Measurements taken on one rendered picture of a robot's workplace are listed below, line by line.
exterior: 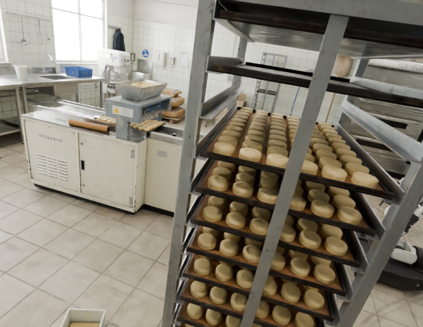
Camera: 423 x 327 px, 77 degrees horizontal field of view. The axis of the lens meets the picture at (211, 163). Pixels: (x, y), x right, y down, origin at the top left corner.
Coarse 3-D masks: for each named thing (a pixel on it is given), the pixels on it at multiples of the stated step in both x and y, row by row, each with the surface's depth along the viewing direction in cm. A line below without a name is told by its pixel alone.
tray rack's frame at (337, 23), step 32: (224, 0) 46; (256, 0) 44; (288, 0) 44; (320, 0) 43; (352, 0) 42; (384, 0) 41; (384, 32) 70; (416, 32) 60; (192, 64) 51; (320, 64) 46; (192, 96) 53; (320, 96) 48; (192, 128) 55; (192, 160) 58; (288, 160) 54; (288, 192) 56; (416, 192) 50; (384, 224) 55; (384, 256) 56; (256, 288) 68; (352, 320) 64
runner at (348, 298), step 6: (342, 264) 71; (342, 270) 70; (342, 276) 69; (348, 276) 66; (342, 282) 67; (348, 282) 64; (348, 288) 64; (348, 294) 63; (354, 294) 61; (348, 300) 62
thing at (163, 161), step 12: (168, 132) 279; (156, 144) 255; (168, 144) 252; (156, 156) 260; (168, 156) 257; (156, 168) 265; (168, 168) 261; (156, 180) 270; (168, 180) 266; (156, 192) 275; (168, 192) 271; (144, 204) 289; (156, 204) 281; (168, 204) 277
